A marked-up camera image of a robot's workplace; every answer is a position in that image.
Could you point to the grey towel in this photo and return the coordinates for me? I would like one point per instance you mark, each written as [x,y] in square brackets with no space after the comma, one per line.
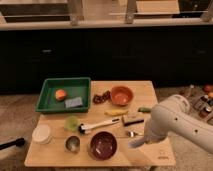
[137,143]

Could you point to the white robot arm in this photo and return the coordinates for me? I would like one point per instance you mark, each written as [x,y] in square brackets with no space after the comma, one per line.
[171,115]

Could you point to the orange bowl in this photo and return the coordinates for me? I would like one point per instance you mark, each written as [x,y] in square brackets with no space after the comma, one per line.
[121,95]

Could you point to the dark red bowl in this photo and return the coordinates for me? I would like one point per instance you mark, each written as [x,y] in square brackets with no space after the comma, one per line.
[103,145]

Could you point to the yellow banana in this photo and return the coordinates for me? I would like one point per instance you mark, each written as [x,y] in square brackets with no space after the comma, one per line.
[116,112]

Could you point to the green plastic tray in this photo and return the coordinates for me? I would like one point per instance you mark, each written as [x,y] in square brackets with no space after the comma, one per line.
[74,87]

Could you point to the grey sponge in tray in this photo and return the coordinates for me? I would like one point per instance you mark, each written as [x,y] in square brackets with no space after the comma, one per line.
[74,102]

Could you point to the brown black brush block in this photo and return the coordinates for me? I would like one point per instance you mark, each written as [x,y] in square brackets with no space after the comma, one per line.
[130,119]

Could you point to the green chili pepper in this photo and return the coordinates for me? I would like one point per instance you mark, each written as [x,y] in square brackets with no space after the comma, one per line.
[144,110]

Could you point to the orange peach fruit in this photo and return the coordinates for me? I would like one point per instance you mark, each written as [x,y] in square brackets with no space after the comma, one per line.
[60,94]

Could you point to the green plastic cup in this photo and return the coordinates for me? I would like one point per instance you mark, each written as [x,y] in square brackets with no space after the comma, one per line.
[71,123]

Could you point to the metal fork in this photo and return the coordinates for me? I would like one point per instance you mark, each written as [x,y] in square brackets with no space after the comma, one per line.
[133,134]

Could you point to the small metal cup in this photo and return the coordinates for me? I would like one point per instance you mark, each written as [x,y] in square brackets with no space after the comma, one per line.
[72,144]

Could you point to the bottles on floor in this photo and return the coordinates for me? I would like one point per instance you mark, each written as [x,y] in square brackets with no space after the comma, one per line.
[201,104]

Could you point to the white black handled tool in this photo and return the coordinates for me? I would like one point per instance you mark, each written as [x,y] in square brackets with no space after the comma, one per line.
[86,128]

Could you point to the black handle on floor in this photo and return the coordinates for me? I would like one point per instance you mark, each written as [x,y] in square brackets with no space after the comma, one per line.
[18,143]

